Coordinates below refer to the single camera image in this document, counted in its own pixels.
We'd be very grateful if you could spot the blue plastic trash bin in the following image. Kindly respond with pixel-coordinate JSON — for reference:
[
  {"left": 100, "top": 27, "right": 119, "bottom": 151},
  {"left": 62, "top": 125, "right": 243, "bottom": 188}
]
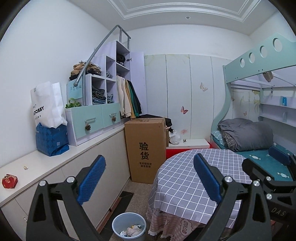
[{"left": 112, "top": 212, "right": 147, "bottom": 241}]

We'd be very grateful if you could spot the grey folded duvet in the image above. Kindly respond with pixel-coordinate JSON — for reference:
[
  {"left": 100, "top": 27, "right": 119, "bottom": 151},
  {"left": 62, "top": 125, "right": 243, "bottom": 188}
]
[{"left": 218, "top": 118, "right": 273, "bottom": 152}]

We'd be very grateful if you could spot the red storage box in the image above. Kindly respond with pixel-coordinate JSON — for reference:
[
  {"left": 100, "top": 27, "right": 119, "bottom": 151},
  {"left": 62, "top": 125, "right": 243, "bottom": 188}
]
[{"left": 166, "top": 139, "right": 213, "bottom": 159}]

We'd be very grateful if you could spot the grey checked tablecloth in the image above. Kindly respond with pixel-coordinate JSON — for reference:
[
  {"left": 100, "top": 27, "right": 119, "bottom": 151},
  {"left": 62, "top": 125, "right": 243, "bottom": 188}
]
[{"left": 148, "top": 149, "right": 251, "bottom": 224}]

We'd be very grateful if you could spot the white plastic bag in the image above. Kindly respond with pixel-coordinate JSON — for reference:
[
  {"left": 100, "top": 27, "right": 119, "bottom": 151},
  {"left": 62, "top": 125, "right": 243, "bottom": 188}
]
[{"left": 169, "top": 129, "right": 181, "bottom": 145}]

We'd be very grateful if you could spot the blue paper bag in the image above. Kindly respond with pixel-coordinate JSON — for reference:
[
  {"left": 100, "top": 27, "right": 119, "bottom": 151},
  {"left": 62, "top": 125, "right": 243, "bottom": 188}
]
[{"left": 36, "top": 123, "right": 69, "bottom": 157}]

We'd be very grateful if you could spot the white wardrobe with butterflies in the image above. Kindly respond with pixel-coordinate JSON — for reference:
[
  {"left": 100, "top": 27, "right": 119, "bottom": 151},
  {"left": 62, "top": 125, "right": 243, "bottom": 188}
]
[{"left": 144, "top": 54, "right": 230, "bottom": 141}]

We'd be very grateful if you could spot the tall brown cardboard box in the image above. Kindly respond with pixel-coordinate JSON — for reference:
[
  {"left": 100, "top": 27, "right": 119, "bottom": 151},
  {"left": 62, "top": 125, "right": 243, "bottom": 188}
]
[{"left": 125, "top": 118, "right": 167, "bottom": 184}]

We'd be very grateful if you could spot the teal drawer unit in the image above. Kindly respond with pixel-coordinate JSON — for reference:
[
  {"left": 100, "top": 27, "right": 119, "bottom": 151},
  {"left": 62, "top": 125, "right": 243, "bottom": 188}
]
[{"left": 65, "top": 103, "right": 121, "bottom": 146}]

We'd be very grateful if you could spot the white paper shopping bag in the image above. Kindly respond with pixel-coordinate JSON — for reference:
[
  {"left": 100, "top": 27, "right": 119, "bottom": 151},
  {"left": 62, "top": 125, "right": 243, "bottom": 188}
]
[{"left": 31, "top": 81, "right": 67, "bottom": 128}]

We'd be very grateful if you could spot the hanging clothes row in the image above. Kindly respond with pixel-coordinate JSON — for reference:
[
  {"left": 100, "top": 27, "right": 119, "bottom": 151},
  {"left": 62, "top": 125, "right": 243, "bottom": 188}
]
[{"left": 116, "top": 75, "right": 142, "bottom": 119}]

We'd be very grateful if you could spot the grey metal handrail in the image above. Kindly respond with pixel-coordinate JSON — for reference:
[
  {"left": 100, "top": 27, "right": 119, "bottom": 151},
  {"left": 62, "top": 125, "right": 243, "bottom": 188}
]
[{"left": 73, "top": 24, "right": 132, "bottom": 88}]

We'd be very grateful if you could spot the folded clothes pile on shelf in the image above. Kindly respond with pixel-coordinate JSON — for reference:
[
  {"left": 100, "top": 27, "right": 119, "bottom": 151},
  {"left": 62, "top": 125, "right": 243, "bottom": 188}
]
[{"left": 69, "top": 62, "right": 101, "bottom": 80}]

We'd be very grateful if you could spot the purple cubby shelf staircase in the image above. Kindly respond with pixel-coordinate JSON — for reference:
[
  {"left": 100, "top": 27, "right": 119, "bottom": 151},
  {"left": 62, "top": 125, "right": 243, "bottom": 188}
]
[{"left": 85, "top": 41, "right": 147, "bottom": 123}]

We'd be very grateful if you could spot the teal bunk bed frame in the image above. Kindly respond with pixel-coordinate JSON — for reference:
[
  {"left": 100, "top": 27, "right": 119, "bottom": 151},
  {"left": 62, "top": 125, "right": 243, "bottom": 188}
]
[{"left": 210, "top": 32, "right": 296, "bottom": 135}]

